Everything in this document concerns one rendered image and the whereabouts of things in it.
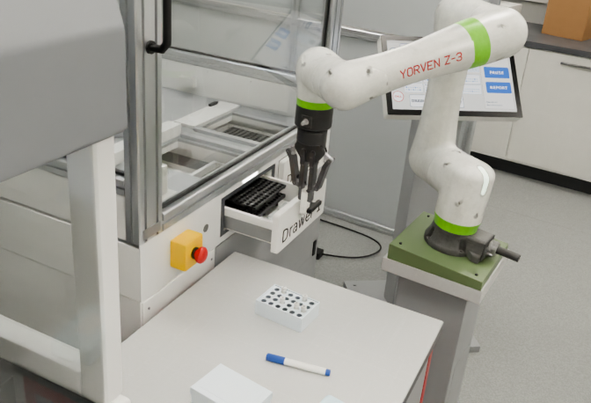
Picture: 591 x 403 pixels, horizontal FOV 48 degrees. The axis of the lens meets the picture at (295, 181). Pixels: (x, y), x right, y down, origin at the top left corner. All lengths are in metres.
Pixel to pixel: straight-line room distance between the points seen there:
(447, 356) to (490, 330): 1.07
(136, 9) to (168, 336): 0.69
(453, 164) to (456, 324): 0.44
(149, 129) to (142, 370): 0.49
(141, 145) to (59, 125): 0.57
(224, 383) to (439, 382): 0.88
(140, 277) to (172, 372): 0.23
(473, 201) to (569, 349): 1.39
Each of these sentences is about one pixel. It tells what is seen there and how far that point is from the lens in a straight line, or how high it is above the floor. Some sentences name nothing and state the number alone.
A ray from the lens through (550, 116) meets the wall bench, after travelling 4.51.
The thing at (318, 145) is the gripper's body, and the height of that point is 1.10.
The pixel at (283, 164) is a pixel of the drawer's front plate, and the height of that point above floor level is 0.92.
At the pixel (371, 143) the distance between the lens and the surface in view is 3.49.
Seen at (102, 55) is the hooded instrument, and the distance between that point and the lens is 0.85.
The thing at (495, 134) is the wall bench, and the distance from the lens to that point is 4.62.
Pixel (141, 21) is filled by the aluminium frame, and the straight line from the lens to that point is 1.31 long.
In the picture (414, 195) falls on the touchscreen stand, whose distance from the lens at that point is 2.67.
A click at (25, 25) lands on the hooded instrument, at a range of 0.77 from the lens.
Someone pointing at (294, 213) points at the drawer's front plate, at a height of 0.90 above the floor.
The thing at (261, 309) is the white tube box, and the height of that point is 0.78.
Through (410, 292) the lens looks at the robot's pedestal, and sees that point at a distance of 1.92.
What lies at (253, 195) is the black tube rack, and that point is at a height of 0.90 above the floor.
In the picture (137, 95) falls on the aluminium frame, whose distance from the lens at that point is 1.34.
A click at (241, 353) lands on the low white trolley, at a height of 0.76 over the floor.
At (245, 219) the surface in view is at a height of 0.88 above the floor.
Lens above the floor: 1.68
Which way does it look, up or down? 24 degrees down
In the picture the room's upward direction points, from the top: 5 degrees clockwise
